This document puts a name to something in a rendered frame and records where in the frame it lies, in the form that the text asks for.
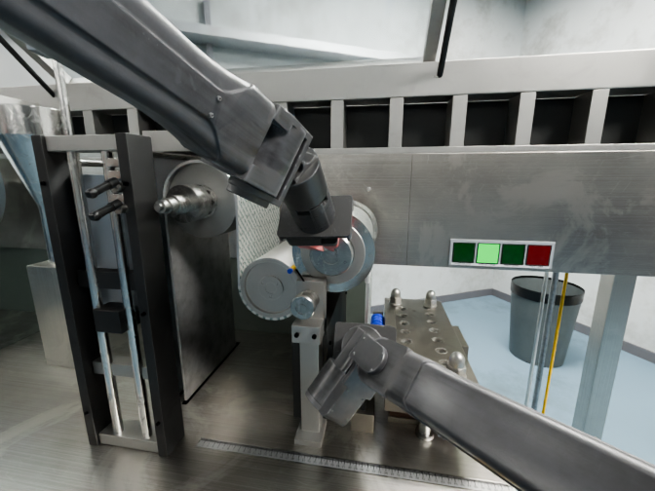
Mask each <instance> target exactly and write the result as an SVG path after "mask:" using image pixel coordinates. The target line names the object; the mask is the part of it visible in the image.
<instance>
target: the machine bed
mask: <svg viewBox="0 0 655 491"><path fill-rule="evenodd" d="M108 335H109V341H110V347H111V353H112V355H113V356H122V357H130V356H131V353H130V346H129V340H128V333H127V331H126V332H124V333H123V334H119V333H108ZM235 339H236V346H235V347H234V348H233V349H232V350H231V351H230V353H229V354H228V355H227V356H226V357H225V358H224V359H223V360H222V362H221V363H220V364H219V365H218V366H217V367H216V368H215V370H214V371H213V372H212V373H211V374H210V375H209V377H208V378H207V379H206V380H205V381H204V382H203V383H202V384H201V386H200V387H199V388H198V389H197V390H196V391H195V392H194V394H193V395H192V396H191V397H190V398H189V399H188V400H185V399H184V393H183V394H182V395H181V396H180V400H181V409H182V418H183V427H184V437H183V439H182V440H181V441H180V442H179V444H178V445H177V446H176V448H175V449H174V450H173V452H172V453H171V454H170V456H169V457H168V458H167V457H161V456H159V453H156V452H150V451H144V450H138V449H132V448H127V447H121V446H115V445H109V444H102V443H100V444H99V445H98V446H95V445H90V444H89V439H88V434H87V428H86V423H85V418H84V413H83V407H82V402H81V398H80V393H79V387H78V382H77V377H76V372H75V368H71V367H63V366H55V365H47V362H46V357H45V352H44V348H43V343H42V338H41V334H40V331H39V332H37V333H35V334H32V335H30V336H28V337H26V338H23V339H21V340H19V341H18V342H16V343H13V344H11V345H9V346H7V347H4V348H2V349H0V491H472V490H465V489H459V488H452V487H446V486H440V485H434V484H428V483H422V482H415V481H409V480H403V479H396V478H391V477H384V476H378V475H372V474H365V473H359V472H347V471H342V470H336V469H329V468H323V467H317V466H310V465H304V464H297V463H292V462H286V461H279V460H273V459H267V458H260V457H254V456H249V455H242V454H236V453H229V452H223V451H217V450H210V449H205V448H199V447H195V445H196V444H197V443H198V441H199V440H200V438H201V437H205V438H212V439H218V440H225V441H232V442H238V443H244V444H251V445H257V446H264V447H270V448H277V449H284V450H289V451H296V452H303V453H309V454H316V455H322V456H329V457H335V458H341V459H348V460H355V461H361V462H368V463H374V464H380V465H387V466H393V467H400V468H407V469H413V470H420V471H425V472H438V473H444V474H451V475H458V476H464V477H470V478H476V479H483V480H490V481H496V482H503V483H507V482H505V481H504V480H502V479H501V478H500V477H498V476H497V475H495V474H494V473H492V472H491V471H489V470H488V469H486V468H485V467H484V466H482V465H481V464H479V463H478V462H476V461H475V460H474V459H472V458H471V457H469V456H468V455H467V454H465V453H464V452H462V451H461V450H460V449H458V448H457V447H455V446H454V445H452V444H451V443H450V442H448V441H447V440H443V439H442V437H438V434H436V433H435V432H434V438H433V439H432V440H430V441H423V440H421V439H419V438H418V437H417V436H416V434H415V428H416V427H417V426H415V425H409V424H401V423H393V422H388V411H386V410H384V397H383V396H381V395H380V394H378V393H375V400H374V426H373V434H371V433H364V432H356V431H351V420H350V421H349V422H348V423H347V425H346V426H343V427H342V426H340V425H338V424H336V423H334V422H332V421H331V420H330V419H327V425H326V430H325V434H324V438H323V443H322V447H321V448H318V447H311V446H304V445H297V444H294V438H295V435H296V432H297V429H298V426H299V423H300V420H301V418H299V417H294V416H293V385H292V348H291V334H284V333H273V332H261V331H250V330H239V329H235ZM115 377H116V383H117V390H118V396H119V401H120V407H121V413H122V419H128V420H135V421H140V419H139V412H138V405H137V399H136V392H135V379H134V378H130V377H122V376H115Z"/></svg>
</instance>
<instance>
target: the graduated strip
mask: <svg viewBox="0 0 655 491"><path fill-rule="evenodd" d="M195 447H199V448H205V449H210V450H217V451H223V452H229V453H236V454H242V455H249V456H254V457H260V458H267V459H273V460H279V461H286V462H292V463H297V464H304V465H310V466H317V467H323V468H329V469H336V470H342V471H347V472H359V473H365V474H372V475H378V476H384V477H391V478H396V479H403V480H409V481H415V482H422V483H428V484H434V485H440V486H446V487H452V488H459V489H465V490H472V491H517V489H515V488H514V487H512V486H511V485H509V484H508V483H503V482H496V481H490V480H483V479H476V478H470V477H464V476H458V475H451V474H444V473H438V472H425V471H420V470H413V469H407V468H400V467H393V466H387V465H380V464H374V463H368V462H361V461H355V460H348V459H341V458H335V457H329V456H322V455H316V454H309V453H303V452H296V451H289V450H284V449H277V448H270V447H264V446H257V445H251V444H244V443H238V442H232V441H225V440H218V439H212V438H205V437H201V438H200V440H199V441H198V443H197V444H196V445H195Z"/></svg>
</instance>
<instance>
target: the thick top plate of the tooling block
mask: <svg viewBox="0 0 655 491"><path fill-rule="evenodd" d="M389 301H390V298H388V297H385V298H384V319H385V310H392V311H395V319H396V329H397V341H396V342H397V343H399V344H402V345H404V346H406V347H408V348H410V349H411V350H412V351H414V352H415V353H416V354H418V355H420V356H422V357H425V358H427V359H430V360H432V361H434V362H436V363H438V364H440V365H442V366H444V367H445V368H446V363H447V362H448V361H449V356H450V355H451V354H452V353H453V352H460V353H461V354H462V355H463V356H464V358H465V366H466V368H467V369H466V375H467V378H466V379H468V380H471V381H473V382H475V383H477V384H479V382H478V380H477V377H476V375H475V373H474V371H473V369H472V367H471V365H470V363H469V361H468V359H467V357H466V355H465V353H464V350H463V348H462V346H461V344H460V342H459V340H458V338H457V335H456V333H455V331H454V329H453V327H452V325H451V323H450V320H449V318H448V316H447V314H446V312H445V310H444V308H443V304H442V302H441V301H437V307H436V308H427V307H425V306H424V305H423V303H424V300H418V299H403V298H402V300H401V302H402V305H400V306H394V305H391V304H389ZM384 410H386V411H394V412H402V413H406V412H405V411H403V410H402V409H400V408H399V407H398V406H397V405H396V404H394V403H393V402H392V401H389V400H388V399H386V398H385V397H384Z"/></svg>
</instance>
